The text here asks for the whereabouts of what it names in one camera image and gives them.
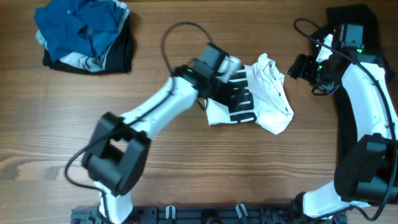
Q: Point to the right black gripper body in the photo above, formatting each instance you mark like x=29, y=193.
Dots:
x=311, y=70

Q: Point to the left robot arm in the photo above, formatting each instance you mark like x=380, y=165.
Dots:
x=118, y=149

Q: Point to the blue polo shirt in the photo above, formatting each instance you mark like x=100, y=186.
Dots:
x=84, y=26

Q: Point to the white t-shirt black print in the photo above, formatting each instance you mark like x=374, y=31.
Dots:
x=258, y=92

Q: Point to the black folded garment left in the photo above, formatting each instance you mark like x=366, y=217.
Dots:
x=119, y=54

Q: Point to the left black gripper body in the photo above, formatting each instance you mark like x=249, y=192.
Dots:
x=220, y=90

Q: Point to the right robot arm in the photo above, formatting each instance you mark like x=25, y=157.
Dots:
x=344, y=194

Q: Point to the black garment right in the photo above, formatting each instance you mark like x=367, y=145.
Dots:
x=356, y=74

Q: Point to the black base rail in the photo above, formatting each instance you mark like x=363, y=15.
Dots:
x=268, y=214

